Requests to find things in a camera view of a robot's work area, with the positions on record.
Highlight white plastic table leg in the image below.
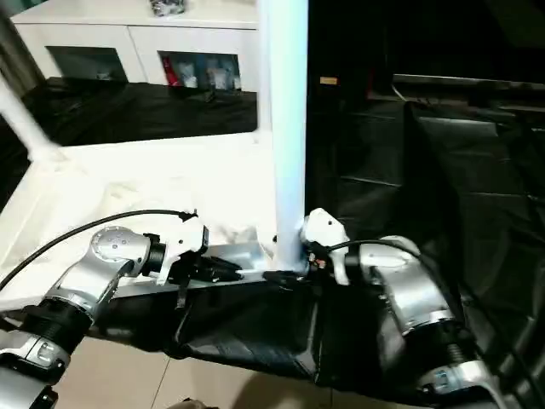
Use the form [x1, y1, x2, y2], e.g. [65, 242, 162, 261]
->
[0, 72, 62, 167]
[257, 0, 311, 275]

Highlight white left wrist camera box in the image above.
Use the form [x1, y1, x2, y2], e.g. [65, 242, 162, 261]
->
[155, 213, 210, 287]

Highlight grey plush toy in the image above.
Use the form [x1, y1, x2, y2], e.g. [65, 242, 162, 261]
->
[149, 0, 190, 18]

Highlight black tv cabinet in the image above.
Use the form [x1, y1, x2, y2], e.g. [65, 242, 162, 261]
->
[307, 0, 545, 107]

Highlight white cabinet with glass doors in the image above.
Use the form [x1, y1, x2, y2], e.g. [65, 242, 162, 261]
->
[10, 0, 261, 91]

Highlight white plastic table top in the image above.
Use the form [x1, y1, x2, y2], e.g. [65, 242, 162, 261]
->
[0, 132, 309, 299]

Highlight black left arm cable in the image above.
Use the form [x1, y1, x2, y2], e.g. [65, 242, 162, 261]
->
[0, 209, 198, 292]

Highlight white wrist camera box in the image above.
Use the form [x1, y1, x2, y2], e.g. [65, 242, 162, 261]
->
[155, 213, 210, 287]
[301, 207, 352, 285]

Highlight toy figures behind cabinet glass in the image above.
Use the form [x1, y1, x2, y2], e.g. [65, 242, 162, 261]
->
[158, 53, 243, 91]

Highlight black work mat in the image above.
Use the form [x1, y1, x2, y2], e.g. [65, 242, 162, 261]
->
[0, 75, 545, 406]

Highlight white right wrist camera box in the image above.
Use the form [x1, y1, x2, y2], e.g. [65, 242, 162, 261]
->
[301, 207, 352, 285]

